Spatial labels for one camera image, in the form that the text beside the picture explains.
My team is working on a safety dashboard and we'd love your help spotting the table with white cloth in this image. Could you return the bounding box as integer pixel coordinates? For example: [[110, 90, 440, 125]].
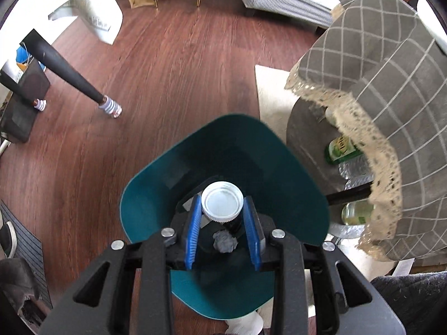
[[7, 0, 123, 45]]

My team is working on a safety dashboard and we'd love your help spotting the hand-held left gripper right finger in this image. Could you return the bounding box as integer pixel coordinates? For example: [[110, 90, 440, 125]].
[[242, 195, 407, 335]]

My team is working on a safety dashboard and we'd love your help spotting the white plastic jar lid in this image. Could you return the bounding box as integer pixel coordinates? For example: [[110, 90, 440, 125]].
[[201, 181, 244, 223]]

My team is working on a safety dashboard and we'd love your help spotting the teal plastic trash bin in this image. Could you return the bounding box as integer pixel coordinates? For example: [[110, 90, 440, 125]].
[[120, 113, 331, 320]]

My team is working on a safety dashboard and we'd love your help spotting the beige floor rug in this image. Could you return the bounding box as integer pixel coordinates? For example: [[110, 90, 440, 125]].
[[255, 64, 414, 335]]

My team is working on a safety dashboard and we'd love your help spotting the green label bottle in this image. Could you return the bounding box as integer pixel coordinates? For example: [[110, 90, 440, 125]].
[[325, 136, 365, 164]]

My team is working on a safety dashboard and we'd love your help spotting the black ribbed floor mat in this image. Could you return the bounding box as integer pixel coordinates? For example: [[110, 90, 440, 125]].
[[0, 200, 53, 308]]

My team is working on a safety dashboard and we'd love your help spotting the clear yellowish bottle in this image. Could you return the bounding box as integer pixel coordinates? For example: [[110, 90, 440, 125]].
[[341, 200, 376, 226]]

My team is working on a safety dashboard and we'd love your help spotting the black table leg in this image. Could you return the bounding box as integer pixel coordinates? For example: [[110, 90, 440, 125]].
[[20, 30, 105, 102]]

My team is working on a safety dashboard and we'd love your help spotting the dark storage box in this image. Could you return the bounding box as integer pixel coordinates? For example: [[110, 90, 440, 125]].
[[0, 59, 51, 143]]

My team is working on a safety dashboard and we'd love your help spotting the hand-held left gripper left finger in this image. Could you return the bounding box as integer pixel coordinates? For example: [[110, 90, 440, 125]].
[[38, 195, 203, 335]]

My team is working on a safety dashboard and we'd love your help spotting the grey checked tablecloth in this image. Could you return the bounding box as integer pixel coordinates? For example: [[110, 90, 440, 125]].
[[284, 0, 447, 262]]

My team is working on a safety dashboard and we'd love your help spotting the silver foil bag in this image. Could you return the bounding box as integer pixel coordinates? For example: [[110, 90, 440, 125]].
[[337, 157, 374, 189]]

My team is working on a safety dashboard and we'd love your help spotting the grey paper ball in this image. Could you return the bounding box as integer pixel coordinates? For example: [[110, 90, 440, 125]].
[[213, 230, 238, 253]]

